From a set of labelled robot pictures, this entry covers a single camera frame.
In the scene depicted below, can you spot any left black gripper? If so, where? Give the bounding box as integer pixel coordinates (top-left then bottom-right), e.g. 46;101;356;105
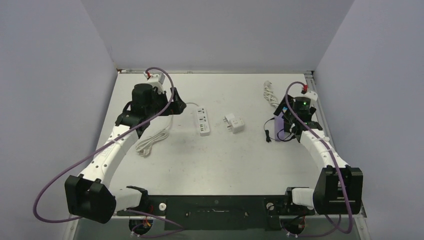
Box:
145;87;185;119

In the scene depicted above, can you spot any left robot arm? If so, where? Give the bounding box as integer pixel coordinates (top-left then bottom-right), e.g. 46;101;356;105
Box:
64;83;187;224

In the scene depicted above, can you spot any white plug adapter with sticker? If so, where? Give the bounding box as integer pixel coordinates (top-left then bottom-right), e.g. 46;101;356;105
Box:
223;113;245;134

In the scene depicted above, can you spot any braided white cord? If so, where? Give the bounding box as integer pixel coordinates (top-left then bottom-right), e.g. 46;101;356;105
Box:
263;81;281;109

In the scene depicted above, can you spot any purple cable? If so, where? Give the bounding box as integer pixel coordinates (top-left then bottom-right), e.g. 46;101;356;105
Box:
284;81;354;238
32;67;184;238

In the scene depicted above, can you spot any black plug with cable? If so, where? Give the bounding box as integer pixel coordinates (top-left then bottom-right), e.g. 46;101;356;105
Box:
263;117;296;144

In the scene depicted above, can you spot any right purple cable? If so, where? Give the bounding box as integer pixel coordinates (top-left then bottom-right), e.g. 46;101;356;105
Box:
284;81;354;238

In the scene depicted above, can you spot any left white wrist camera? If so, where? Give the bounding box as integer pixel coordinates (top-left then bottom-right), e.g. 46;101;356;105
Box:
144;72;165;94

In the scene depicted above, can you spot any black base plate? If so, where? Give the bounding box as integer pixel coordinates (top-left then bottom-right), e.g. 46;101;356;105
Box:
117;195;315;231

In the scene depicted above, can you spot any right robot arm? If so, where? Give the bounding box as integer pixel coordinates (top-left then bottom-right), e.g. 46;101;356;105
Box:
274;95;363;215

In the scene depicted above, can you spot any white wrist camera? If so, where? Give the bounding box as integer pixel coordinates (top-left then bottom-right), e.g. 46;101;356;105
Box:
144;72;165;94
301;85;318;102

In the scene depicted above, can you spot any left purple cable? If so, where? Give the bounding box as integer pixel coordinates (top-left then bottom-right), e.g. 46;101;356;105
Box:
32;67;184;238

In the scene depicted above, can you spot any aluminium frame rail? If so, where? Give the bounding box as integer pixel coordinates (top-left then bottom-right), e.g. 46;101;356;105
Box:
300;73;367;218

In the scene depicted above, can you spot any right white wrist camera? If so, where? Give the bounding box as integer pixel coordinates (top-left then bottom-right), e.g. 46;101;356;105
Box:
301;85;318;102

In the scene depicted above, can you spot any purple power strip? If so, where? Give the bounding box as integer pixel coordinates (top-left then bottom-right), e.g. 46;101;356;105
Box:
274;112;285;142

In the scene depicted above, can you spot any white power strip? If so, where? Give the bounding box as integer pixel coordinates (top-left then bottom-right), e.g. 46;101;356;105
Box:
195;106;211;137

